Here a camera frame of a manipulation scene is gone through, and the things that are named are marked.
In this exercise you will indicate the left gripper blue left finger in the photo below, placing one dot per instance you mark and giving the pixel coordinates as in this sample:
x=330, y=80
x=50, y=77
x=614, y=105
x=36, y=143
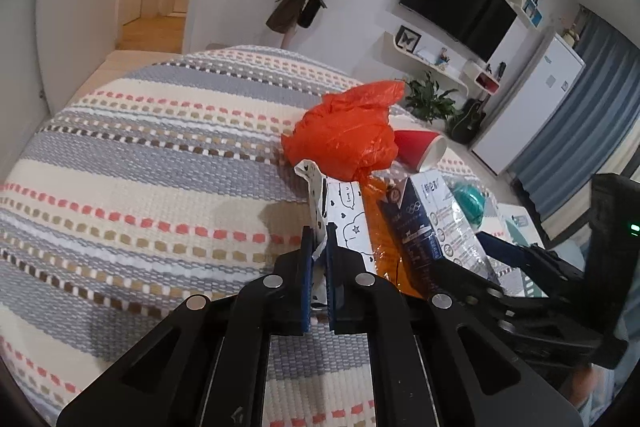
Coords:
x=305, y=274

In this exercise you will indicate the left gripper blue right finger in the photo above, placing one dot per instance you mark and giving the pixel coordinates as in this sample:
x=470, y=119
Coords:
x=336, y=277

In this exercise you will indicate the orange snack wrapper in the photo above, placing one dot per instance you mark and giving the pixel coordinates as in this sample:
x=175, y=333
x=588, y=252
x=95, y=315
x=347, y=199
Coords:
x=386, y=252

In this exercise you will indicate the white patterned paper wrapper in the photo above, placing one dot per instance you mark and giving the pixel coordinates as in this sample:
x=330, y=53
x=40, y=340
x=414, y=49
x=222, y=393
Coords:
x=340, y=203

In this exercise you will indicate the blue white milk carton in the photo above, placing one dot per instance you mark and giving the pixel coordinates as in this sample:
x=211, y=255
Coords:
x=429, y=226

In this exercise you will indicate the orange plastic bag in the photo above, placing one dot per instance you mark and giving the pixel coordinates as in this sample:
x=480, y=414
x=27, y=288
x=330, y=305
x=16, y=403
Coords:
x=348, y=135

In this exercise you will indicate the red white paper cup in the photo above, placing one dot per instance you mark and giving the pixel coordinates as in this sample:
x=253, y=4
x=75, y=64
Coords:
x=420, y=150

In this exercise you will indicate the teal plastic ball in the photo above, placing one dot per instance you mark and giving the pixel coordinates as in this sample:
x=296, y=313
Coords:
x=466, y=199

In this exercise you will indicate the person's right forearm sleeve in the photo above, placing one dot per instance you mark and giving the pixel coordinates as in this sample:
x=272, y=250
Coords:
x=610, y=381

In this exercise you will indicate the person's right hand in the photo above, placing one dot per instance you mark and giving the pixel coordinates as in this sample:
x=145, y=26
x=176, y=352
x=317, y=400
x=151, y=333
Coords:
x=579, y=386

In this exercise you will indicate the light blue plastic basket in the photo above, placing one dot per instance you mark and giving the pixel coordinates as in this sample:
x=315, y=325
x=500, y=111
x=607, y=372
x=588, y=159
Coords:
x=522, y=231

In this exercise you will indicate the striped woven bedspread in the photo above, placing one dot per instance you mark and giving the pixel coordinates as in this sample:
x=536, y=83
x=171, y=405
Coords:
x=162, y=184

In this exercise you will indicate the black acoustic guitar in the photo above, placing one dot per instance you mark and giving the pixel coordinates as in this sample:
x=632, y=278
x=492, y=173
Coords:
x=463, y=127

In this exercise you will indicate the green potted plant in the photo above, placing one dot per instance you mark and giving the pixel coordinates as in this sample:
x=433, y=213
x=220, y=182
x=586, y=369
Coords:
x=425, y=100

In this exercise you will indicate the blue grey curtain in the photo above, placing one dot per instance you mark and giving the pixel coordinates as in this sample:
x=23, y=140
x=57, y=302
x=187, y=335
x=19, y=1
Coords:
x=591, y=122

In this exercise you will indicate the white refrigerator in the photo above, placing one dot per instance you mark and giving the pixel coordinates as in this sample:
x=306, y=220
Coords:
x=535, y=97

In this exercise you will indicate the small figurine on shelf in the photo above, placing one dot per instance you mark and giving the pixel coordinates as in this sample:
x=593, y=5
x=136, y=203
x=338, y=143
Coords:
x=443, y=59

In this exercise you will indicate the red white cube shelf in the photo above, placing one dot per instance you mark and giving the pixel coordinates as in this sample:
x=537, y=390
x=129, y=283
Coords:
x=481, y=78

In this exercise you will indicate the framed butterfly picture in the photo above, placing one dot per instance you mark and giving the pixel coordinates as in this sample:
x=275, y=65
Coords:
x=407, y=39

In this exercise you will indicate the brown hanging handbag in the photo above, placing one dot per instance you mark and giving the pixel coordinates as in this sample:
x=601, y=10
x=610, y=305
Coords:
x=285, y=15

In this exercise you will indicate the black hanging bag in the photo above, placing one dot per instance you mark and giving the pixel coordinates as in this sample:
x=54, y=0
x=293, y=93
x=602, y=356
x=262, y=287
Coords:
x=309, y=12

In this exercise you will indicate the white curved wall shelf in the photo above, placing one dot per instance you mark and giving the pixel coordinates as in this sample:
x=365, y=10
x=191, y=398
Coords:
x=440, y=74

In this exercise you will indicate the black wall television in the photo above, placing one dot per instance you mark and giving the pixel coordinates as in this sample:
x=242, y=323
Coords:
x=480, y=25

